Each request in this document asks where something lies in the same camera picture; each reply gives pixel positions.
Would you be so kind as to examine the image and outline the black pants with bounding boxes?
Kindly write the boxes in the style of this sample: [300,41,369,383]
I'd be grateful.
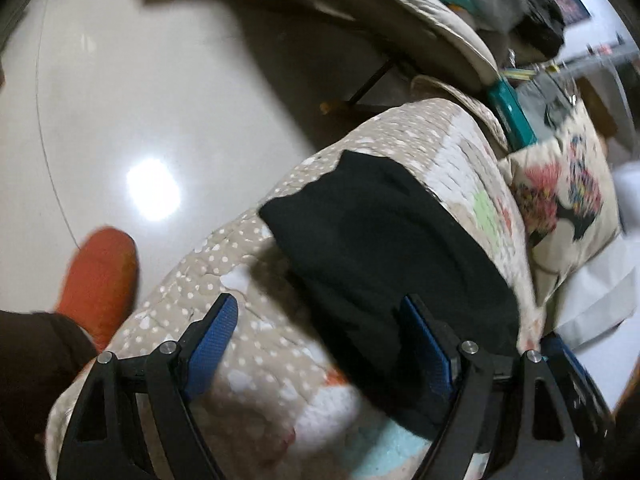
[259,151,519,438]

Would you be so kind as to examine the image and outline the teal cardboard box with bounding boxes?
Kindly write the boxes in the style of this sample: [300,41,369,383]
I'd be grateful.
[486,78,537,152]

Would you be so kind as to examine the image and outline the white metal shelf rack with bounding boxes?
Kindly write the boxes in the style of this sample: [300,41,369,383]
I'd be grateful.
[502,37,639,120]

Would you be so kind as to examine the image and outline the black clothes pile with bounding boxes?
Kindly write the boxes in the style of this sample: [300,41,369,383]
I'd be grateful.
[513,0,565,58]

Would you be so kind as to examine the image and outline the patchwork quilted bed cover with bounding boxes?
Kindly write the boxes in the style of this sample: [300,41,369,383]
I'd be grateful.
[44,75,549,480]

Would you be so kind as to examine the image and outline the orange slipper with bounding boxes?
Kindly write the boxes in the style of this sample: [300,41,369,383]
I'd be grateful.
[55,226,139,352]

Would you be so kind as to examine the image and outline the beige padded lounge chair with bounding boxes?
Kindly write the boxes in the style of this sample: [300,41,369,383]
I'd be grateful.
[304,0,501,89]

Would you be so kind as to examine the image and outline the floral print cushion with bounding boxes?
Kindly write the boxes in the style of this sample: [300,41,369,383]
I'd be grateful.
[499,101,620,306]

